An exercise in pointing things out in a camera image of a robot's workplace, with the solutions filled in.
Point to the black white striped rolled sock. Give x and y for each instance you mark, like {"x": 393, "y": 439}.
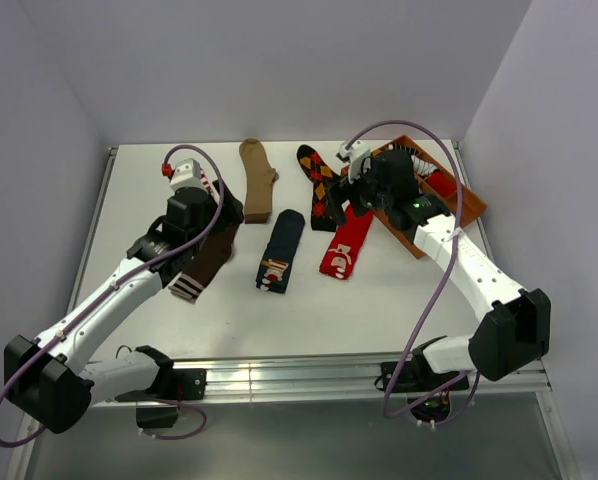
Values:
{"x": 407, "y": 149}

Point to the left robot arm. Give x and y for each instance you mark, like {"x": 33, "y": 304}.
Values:
{"x": 51, "y": 377}

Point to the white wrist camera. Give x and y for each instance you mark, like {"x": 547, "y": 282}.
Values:
{"x": 186, "y": 174}
{"x": 349, "y": 152}

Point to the orange compartment tray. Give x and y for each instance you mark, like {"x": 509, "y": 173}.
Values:
{"x": 459, "y": 200}

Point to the tan sock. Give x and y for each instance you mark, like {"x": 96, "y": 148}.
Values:
{"x": 260, "y": 179}

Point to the red white striped sock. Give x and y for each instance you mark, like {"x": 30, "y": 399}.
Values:
{"x": 206, "y": 183}

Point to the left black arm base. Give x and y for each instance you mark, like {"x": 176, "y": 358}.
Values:
{"x": 183, "y": 385}

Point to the red rolled sock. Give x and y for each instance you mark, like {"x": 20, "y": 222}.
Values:
{"x": 443, "y": 185}

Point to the navy blue sock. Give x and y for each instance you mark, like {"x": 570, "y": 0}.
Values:
{"x": 275, "y": 267}

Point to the white grey striped rolled sock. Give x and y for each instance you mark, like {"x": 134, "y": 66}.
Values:
{"x": 422, "y": 167}

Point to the brown striped-cuff sock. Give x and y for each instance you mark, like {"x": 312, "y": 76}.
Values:
{"x": 213, "y": 254}

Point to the red patterned sock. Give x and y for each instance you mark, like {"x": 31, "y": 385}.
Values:
{"x": 340, "y": 258}

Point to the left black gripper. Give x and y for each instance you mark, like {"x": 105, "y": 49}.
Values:
{"x": 230, "y": 214}

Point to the black argyle sock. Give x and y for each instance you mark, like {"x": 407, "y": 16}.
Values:
{"x": 321, "y": 176}

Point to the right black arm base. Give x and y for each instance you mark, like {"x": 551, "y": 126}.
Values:
{"x": 438, "y": 407}

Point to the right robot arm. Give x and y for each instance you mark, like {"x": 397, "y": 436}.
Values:
{"x": 513, "y": 323}

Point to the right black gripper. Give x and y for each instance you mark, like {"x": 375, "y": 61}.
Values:
{"x": 344, "y": 190}

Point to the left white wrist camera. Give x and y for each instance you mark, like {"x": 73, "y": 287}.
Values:
{"x": 186, "y": 174}

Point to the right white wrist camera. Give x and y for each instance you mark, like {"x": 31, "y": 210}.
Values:
{"x": 349, "y": 152}

